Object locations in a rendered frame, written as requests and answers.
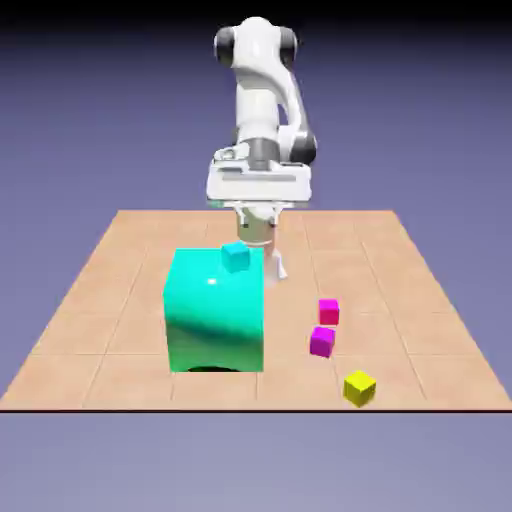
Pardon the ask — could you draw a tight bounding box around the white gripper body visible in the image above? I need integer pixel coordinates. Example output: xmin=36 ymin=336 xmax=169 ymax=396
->
xmin=206 ymin=160 xmax=313 ymax=210

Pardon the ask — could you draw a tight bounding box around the small cyan cube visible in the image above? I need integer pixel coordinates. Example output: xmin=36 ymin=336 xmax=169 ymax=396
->
xmin=220 ymin=240 xmax=252 ymax=274

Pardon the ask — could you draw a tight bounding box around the small pink cube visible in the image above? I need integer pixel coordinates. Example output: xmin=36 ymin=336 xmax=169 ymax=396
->
xmin=318 ymin=298 xmax=341 ymax=326

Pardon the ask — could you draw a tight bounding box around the small magenta cube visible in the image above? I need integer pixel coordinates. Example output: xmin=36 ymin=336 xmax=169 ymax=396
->
xmin=308 ymin=325 xmax=337 ymax=359

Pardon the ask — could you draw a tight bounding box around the small yellow cube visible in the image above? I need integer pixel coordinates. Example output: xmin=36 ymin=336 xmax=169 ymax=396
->
xmin=342 ymin=369 xmax=378 ymax=409

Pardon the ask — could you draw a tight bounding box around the large turquoise box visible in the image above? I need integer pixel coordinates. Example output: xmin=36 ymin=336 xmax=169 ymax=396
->
xmin=162 ymin=246 xmax=266 ymax=374

